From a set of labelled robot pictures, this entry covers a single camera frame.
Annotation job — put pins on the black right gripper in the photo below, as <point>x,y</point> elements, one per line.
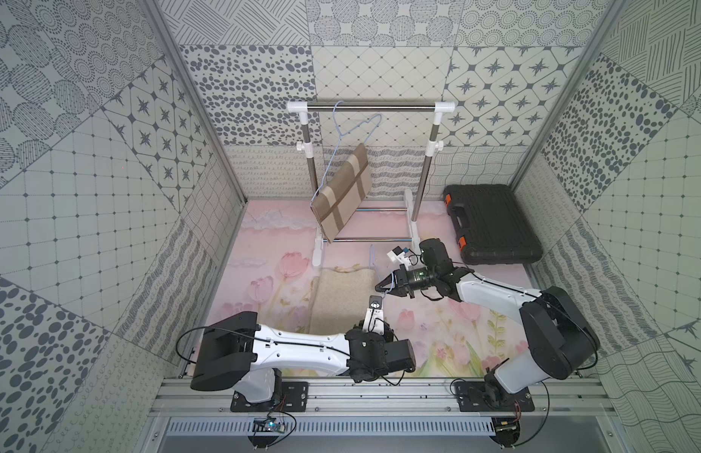
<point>401,283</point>

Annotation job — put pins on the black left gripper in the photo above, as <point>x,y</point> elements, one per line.
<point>401,356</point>

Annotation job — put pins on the beige scarf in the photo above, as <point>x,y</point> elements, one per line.
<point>341,300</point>

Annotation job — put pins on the brown plaid scarf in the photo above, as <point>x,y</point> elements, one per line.
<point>339,199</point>

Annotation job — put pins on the blue wire hanger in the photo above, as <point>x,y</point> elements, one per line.
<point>375,119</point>
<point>371,257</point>

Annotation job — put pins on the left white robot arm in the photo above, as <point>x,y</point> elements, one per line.
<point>239,351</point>

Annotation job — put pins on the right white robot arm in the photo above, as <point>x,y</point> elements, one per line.
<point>559,338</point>

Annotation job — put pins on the pink floral table mat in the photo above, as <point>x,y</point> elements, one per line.
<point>270,271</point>

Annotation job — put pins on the black plastic tool case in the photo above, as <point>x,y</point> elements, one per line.
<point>490,226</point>

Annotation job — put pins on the green circuit board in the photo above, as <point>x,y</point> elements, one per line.
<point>269,425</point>

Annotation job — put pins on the right controller board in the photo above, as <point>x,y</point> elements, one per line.
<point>506,431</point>

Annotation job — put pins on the white steel clothes rack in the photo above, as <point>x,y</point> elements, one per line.
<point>412,201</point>

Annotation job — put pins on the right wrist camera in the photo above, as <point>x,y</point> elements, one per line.
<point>399,256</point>

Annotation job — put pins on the aluminium mounting rail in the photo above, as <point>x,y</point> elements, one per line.
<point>423,407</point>

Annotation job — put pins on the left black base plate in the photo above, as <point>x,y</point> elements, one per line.
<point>289,396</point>

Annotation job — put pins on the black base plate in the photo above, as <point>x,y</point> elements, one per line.
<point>477,397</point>
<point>289,396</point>

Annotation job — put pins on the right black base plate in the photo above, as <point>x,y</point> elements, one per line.
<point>477,397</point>

